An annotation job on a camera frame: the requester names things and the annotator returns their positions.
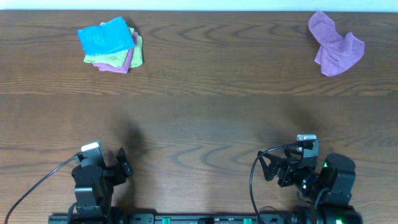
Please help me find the folded green cloth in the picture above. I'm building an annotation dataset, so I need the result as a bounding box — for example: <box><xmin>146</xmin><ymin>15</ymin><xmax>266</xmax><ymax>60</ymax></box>
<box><xmin>83</xmin><ymin>22</ymin><xmax>136</xmax><ymax>68</ymax></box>
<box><xmin>130</xmin><ymin>32</ymin><xmax>144</xmax><ymax>68</ymax></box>

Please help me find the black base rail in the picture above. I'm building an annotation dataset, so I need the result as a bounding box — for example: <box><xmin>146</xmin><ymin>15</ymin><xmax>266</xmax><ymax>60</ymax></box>
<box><xmin>47</xmin><ymin>212</ymin><xmax>312</xmax><ymax>224</ymax></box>

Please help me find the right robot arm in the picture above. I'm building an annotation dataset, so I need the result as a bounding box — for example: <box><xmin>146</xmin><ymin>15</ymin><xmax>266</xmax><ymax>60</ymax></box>
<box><xmin>257</xmin><ymin>149</ymin><xmax>363</xmax><ymax>224</ymax></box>

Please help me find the right black cable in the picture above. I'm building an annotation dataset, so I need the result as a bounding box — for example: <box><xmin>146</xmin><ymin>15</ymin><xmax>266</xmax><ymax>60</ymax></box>
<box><xmin>249</xmin><ymin>141</ymin><xmax>313</xmax><ymax>224</ymax></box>

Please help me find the folded green cloth top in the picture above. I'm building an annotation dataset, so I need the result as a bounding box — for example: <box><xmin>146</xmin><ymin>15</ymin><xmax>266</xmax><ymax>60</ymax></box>
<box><xmin>83</xmin><ymin>22</ymin><xmax>136</xmax><ymax>68</ymax></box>

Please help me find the blue microfiber cloth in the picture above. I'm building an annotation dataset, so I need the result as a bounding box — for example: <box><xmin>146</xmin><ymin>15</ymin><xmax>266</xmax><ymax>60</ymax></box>
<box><xmin>77</xmin><ymin>17</ymin><xmax>135</xmax><ymax>56</ymax></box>

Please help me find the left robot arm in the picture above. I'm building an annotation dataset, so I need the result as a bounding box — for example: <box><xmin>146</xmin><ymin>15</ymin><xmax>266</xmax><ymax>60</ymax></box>
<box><xmin>67</xmin><ymin>147</ymin><xmax>133</xmax><ymax>223</ymax></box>

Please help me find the black cable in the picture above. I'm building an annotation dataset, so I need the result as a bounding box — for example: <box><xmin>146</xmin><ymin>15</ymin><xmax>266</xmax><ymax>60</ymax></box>
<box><xmin>3</xmin><ymin>155</ymin><xmax>78</xmax><ymax>224</ymax></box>
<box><xmin>249</xmin><ymin>141</ymin><xmax>313</xmax><ymax>224</ymax></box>

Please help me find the crumpled purple cloth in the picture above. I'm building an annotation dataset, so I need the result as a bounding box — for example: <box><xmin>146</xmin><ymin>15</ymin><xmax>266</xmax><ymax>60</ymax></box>
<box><xmin>308</xmin><ymin>11</ymin><xmax>365</xmax><ymax>77</ymax></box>

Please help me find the left black cable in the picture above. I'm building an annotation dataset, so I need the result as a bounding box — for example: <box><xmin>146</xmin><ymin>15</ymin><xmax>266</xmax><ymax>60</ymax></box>
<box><xmin>3</xmin><ymin>155</ymin><xmax>78</xmax><ymax>224</ymax></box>

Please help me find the folded pink cloth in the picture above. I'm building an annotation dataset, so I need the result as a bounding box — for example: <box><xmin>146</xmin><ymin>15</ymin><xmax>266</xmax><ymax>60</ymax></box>
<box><xmin>85</xmin><ymin>28</ymin><xmax>137</xmax><ymax>73</ymax></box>

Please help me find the folded green cloth bottom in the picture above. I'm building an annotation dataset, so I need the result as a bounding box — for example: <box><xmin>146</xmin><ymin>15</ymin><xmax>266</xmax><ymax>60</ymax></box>
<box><xmin>130</xmin><ymin>32</ymin><xmax>144</xmax><ymax>68</ymax></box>

